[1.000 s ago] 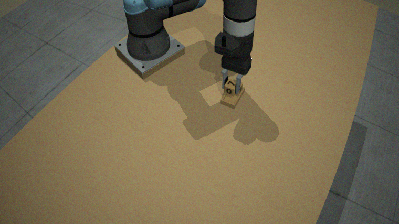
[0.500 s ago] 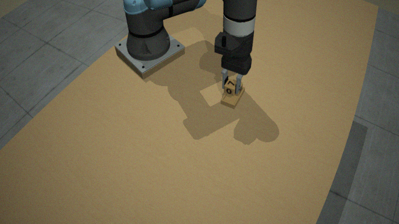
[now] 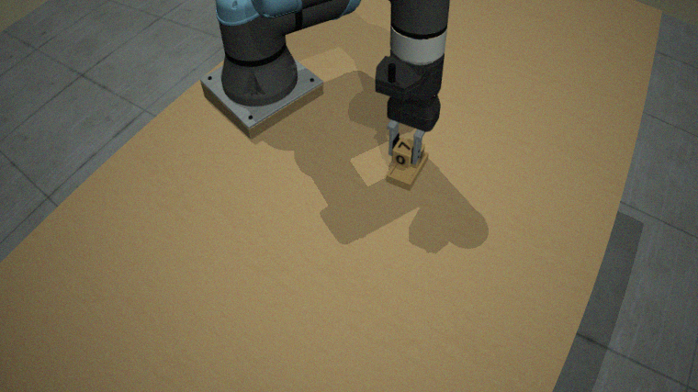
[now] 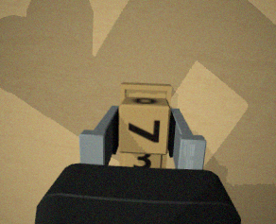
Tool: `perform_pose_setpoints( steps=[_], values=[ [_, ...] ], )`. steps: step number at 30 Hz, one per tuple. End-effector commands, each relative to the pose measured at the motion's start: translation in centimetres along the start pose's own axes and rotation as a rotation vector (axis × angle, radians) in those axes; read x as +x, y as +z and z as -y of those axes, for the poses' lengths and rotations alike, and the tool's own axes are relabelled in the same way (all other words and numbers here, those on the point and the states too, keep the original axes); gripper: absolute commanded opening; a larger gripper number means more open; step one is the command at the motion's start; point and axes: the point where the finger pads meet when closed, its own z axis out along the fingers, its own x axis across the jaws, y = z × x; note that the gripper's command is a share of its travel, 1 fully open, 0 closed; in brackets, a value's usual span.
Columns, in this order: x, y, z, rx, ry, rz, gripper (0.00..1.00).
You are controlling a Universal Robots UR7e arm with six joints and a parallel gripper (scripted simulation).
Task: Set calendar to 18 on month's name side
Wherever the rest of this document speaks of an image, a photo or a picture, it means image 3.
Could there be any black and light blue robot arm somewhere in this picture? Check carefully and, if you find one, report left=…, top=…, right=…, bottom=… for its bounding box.
left=216, top=0, right=450, bottom=106

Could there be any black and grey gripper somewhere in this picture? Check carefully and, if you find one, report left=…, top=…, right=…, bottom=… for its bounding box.
left=375, top=22, right=447, bottom=165

